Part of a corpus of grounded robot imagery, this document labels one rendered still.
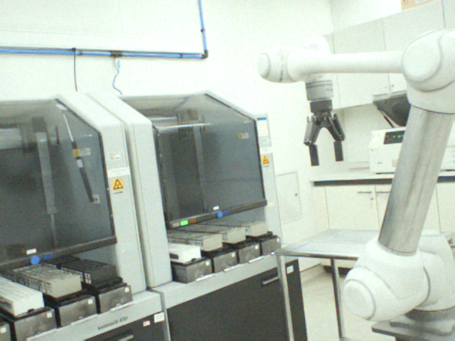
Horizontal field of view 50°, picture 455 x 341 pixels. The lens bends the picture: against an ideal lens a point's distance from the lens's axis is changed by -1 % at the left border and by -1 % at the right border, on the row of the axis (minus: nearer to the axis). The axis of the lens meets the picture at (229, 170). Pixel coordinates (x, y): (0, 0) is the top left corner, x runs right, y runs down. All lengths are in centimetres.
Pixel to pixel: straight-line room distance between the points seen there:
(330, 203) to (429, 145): 330
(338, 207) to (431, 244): 299
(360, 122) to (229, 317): 308
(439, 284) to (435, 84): 60
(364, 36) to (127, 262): 316
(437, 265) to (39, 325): 128
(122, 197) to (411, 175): 119
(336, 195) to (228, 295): 234
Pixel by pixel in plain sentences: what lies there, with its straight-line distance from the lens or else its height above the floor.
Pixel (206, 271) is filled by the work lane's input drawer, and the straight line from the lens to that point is 218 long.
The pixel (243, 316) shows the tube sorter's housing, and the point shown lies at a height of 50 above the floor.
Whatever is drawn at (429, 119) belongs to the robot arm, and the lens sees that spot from 120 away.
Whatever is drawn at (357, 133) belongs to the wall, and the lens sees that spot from 499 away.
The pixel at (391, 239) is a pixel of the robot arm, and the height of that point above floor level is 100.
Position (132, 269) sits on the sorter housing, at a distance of 207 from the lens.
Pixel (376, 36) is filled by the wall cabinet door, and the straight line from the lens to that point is 449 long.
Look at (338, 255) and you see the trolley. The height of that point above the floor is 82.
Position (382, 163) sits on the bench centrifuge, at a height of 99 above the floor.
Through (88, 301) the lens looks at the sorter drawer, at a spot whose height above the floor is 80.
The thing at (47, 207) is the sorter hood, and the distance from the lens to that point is 188.
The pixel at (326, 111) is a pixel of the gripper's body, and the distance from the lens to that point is 169.
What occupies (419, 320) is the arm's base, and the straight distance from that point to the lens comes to 156.
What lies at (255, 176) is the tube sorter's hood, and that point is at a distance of 247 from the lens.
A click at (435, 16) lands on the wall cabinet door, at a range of 426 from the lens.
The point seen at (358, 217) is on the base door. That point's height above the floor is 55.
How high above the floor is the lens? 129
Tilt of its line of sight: 3 degrees down
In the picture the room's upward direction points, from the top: 7 degrees counter-clockwise
